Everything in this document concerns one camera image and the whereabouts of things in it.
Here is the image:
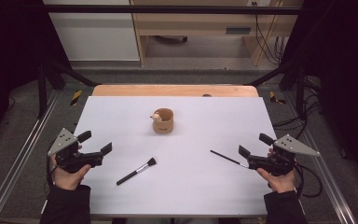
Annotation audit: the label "grey drawer handle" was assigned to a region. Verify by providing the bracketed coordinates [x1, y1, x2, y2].
[226, 27, 252, 35]

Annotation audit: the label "tan brush holder pot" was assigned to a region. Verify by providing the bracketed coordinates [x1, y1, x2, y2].
[150, 107, 174, 135]

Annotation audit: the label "thin black makeup brush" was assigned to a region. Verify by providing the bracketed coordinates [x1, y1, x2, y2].
[210, 149, 250, 168]

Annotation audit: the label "light wooden table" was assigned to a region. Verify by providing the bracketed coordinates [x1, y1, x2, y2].
[91, 84, 259, 98]

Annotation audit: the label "black wide-head makeup brush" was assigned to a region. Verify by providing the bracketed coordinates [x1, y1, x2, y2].
[116, 157, 157, 186]

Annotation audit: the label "aluminium floor rail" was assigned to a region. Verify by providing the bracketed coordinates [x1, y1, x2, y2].
[0, 90, 61, 224]
[283, 91, 358, 224]

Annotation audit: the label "black metal stand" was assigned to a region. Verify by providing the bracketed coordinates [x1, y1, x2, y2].
[36, 59, 102, 119]
[245, 60, 308, 120]

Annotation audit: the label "white cabinet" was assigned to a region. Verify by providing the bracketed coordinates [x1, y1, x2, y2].
[42, 0, 141, 62]

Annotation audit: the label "dark curtain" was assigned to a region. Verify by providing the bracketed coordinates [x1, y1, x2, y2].
[281, 0, 358, 194]
[0, 0, 73, 150]

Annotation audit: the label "yellow black tape marker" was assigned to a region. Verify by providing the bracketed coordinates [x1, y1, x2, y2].
[268, 91, 287, 105]
[70, 90, 84, 106]

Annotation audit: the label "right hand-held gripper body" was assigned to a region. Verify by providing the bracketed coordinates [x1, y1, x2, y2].
[247, 133, 321, 176]

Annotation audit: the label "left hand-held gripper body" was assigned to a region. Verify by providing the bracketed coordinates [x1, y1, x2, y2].
[47, 127, 104, 175]

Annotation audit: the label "left hand-held gripper cable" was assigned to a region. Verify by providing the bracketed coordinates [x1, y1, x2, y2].
[46, 148, 60, 189]

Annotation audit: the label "black horizontal frame bar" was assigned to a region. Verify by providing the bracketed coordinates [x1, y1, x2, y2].
[41, 4, 304, 15]

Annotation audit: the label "black floor cables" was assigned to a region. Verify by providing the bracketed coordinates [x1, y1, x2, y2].
[272, 76, 323, 141]

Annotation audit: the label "person's left hand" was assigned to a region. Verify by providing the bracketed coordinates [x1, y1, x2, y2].
[49, 155, 92, 191]

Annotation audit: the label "right hand-held gripper cable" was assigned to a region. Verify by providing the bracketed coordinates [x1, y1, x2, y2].
[293, 161, 324, 199]

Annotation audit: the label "white table sheet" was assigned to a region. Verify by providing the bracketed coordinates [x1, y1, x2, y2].
[41, 95, 278, 217]

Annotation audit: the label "hand-held gripper cable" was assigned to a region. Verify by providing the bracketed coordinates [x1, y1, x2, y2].
[293, 161, 324, 199]
[46, 148, 60, 189]

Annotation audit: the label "light wooden desk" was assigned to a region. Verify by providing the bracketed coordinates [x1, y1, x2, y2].
[130, 0, 304, 67]

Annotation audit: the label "black hanging cables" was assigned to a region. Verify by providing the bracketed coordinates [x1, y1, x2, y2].
[251, 1, 288, 65]

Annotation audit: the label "person's right hand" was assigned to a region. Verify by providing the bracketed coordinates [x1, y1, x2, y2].
[255, 148, 296, 194]

